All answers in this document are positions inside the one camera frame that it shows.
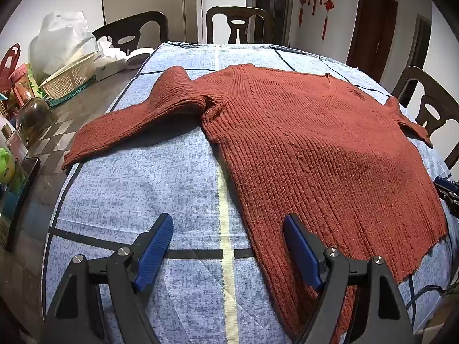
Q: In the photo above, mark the green woven mat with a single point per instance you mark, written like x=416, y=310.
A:
x=61, y=99

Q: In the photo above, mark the blue checked tablecloth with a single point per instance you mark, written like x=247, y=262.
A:
x=143, y=186

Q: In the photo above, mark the white round tape roll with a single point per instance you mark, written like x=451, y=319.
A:
x=138, y=57

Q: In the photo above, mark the rust red knitted sweater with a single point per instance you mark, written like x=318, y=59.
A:
x=304, y=150

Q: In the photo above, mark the cream plastic basket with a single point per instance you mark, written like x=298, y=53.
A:
x=68, y=79

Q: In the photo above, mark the grey door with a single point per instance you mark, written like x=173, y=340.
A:
x=419, y=43

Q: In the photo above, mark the black phone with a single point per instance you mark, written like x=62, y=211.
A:
x=23, y=200

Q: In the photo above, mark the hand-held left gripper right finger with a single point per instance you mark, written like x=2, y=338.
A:
x=301, y=254

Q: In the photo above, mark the small clear bottle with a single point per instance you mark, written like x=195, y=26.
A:
x=16, y=145

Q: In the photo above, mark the glass jar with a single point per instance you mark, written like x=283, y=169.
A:
x=34, y=118

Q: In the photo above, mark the white tissue box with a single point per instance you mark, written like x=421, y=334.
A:
x=107, y=68

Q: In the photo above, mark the green plastic bottle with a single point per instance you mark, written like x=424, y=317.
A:
x=6, y=166

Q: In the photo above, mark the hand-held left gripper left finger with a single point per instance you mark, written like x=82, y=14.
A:
x=154, y=247

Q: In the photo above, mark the brown wooden door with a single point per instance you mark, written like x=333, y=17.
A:
x=373, y=28

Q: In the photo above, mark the white plastic bag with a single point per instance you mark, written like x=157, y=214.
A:
x=61, y=39

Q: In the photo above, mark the dark wooden dining chair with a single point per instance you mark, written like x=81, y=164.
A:
x=215, y=18
x=412, y=82
x=107, y=28

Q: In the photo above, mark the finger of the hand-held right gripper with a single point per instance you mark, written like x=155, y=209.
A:
x=452, y=206
x=448, y=185

